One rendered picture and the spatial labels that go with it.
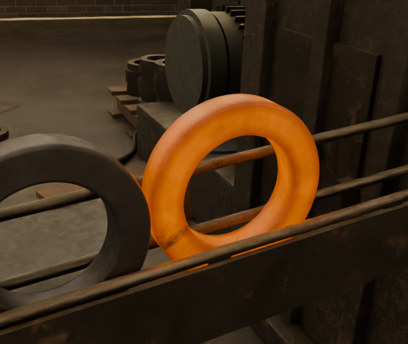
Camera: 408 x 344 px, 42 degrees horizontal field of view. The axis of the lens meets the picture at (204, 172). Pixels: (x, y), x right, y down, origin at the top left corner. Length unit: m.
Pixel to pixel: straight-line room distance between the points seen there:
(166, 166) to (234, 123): 0.07
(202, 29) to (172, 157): 1.35
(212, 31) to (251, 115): 1.31
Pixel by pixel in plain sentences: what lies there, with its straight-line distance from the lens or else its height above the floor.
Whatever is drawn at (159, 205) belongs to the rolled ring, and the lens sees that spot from 0.48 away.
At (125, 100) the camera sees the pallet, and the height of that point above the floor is 0.14.
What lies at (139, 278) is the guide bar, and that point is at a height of 0.62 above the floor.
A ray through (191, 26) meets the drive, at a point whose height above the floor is 0.63.
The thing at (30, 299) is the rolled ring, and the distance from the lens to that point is 0.51.
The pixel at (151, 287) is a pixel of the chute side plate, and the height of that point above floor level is 0.61.
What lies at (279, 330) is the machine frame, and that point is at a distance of 1.31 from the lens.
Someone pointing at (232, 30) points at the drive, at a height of 0.63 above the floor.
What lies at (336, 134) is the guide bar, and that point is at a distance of 0.63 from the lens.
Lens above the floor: 0.89
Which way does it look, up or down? 23 degrees down
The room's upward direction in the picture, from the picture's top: 2 degrees clockwise
